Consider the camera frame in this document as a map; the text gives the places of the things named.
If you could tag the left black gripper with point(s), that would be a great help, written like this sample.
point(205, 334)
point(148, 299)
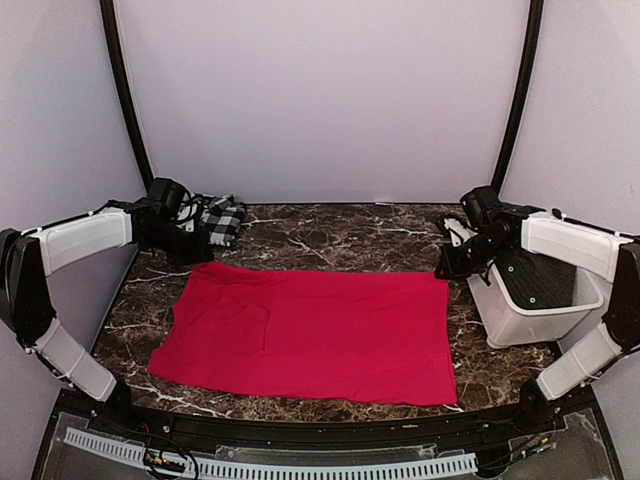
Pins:
point(198, 251)

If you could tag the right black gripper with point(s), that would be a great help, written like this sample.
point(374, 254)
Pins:
point(450, 266)

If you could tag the black white checkered shirt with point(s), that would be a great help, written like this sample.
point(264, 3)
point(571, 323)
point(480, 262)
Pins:
point(220, 216)

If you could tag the red garment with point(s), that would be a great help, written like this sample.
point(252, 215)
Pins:
point(361, 337)

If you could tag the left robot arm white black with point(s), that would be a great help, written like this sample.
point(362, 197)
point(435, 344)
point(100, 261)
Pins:
point(38, 262)

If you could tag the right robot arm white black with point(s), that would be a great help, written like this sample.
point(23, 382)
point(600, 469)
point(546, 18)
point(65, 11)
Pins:
point(612, 260)

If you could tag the white plastic laundry bin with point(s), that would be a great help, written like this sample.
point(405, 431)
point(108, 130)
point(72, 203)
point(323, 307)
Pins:
point(507, 325)

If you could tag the dark pinstriped button shirt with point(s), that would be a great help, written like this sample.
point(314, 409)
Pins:
point(535, 281)

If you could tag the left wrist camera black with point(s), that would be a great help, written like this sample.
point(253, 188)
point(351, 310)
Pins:
point(170, 199)

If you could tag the black front rail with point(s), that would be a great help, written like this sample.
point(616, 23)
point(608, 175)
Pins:
point(205, 421)

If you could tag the white slotted cable duct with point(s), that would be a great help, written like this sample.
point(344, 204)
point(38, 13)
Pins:
point(252, 463)

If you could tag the right black frame post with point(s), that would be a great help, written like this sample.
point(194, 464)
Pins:
point(521, 89)

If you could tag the black frame post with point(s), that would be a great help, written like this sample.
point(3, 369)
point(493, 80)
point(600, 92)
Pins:
point(521, 89)
point(121, 81)

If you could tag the left black frame post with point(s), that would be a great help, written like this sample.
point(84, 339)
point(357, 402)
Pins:
point(121, 81)

